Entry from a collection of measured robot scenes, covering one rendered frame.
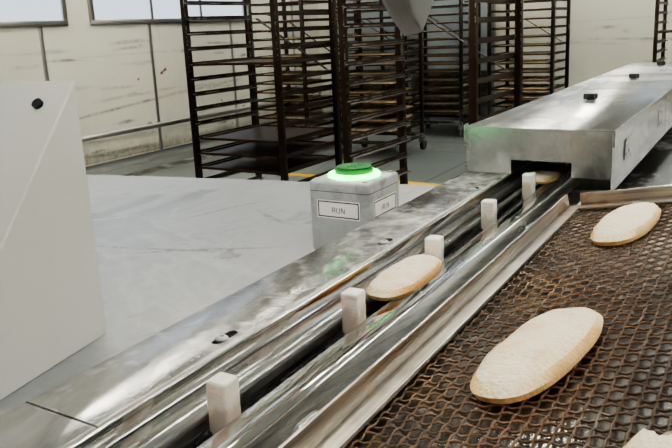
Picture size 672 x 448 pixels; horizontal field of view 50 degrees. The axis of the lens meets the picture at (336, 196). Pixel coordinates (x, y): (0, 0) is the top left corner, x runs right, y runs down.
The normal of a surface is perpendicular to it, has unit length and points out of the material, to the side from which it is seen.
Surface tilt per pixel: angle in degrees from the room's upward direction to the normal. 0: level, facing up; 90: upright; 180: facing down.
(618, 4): 90
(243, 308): 0
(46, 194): 90
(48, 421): 0
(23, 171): 48
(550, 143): 90
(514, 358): 10
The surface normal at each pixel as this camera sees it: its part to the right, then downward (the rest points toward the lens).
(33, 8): 0.86, 0.07
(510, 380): -0.31, -0.86
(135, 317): -0.04, -0.97
